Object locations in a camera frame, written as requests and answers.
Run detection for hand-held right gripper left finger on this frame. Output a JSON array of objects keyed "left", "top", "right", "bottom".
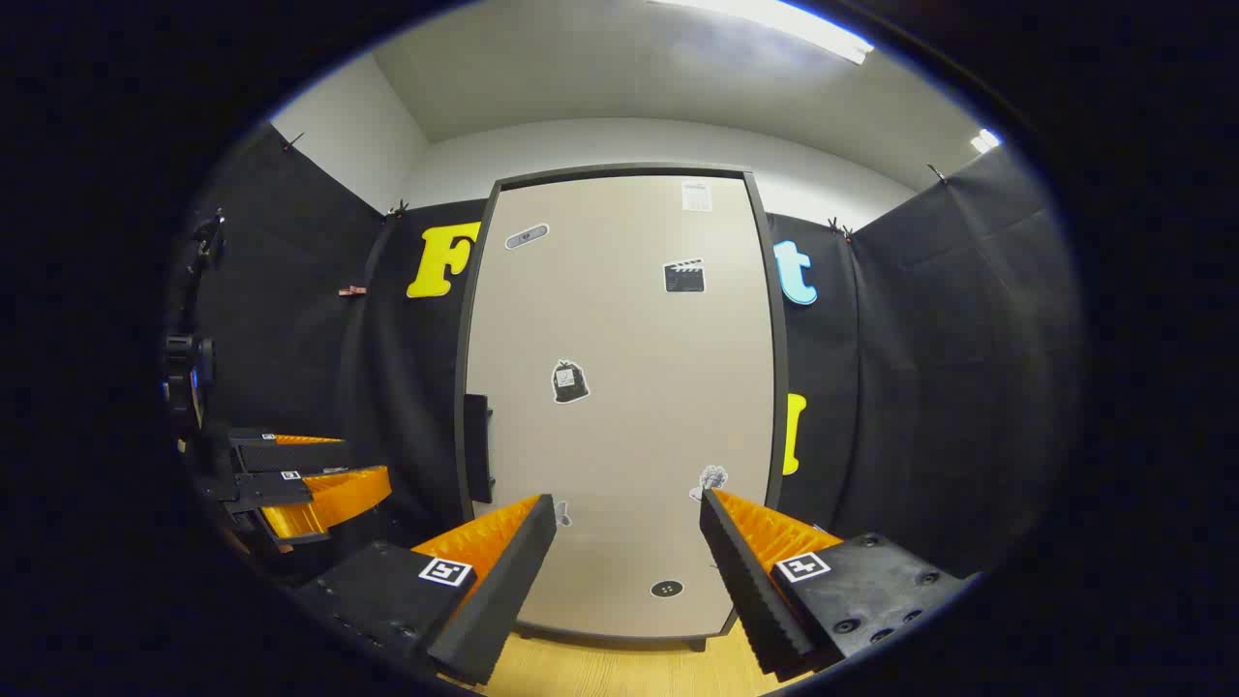
[{"left": 290, "top": 494, "right": 559, "bottom": 686}]

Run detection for black cabinet door handle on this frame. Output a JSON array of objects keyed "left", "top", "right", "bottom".
[{"left": 463, "top": 394, "right": 496, "bottom": 504}]

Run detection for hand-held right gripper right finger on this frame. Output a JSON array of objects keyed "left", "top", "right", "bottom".
[{"left": 699, "top": 488, "right": 979, "bottom": 682}]

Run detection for black backdrop cloth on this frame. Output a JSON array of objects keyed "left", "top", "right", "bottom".
[{"left": 169, "top": 121, "right": 1085, "bottom": 582}]

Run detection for dark grey cabinet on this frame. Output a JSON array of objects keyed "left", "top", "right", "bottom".
[{"left": 455, "top": 163, "right": 791, "bottom": 652}]

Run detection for long ceiling light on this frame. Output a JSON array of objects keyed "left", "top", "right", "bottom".
[{"left": 649, "top": 0, "right": 877, "bottom": 66}]

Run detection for grey cabinet door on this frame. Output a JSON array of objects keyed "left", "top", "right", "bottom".
[{"left": 465, "top": 174, "right": 781, "bottom": 640}]

